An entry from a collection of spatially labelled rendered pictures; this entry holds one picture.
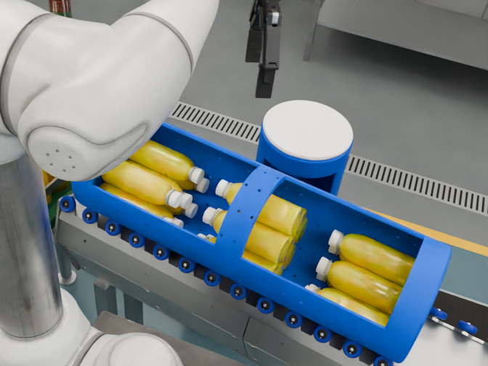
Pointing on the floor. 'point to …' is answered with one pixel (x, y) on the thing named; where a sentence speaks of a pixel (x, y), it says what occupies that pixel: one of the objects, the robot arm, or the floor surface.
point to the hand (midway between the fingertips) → (258, 73)
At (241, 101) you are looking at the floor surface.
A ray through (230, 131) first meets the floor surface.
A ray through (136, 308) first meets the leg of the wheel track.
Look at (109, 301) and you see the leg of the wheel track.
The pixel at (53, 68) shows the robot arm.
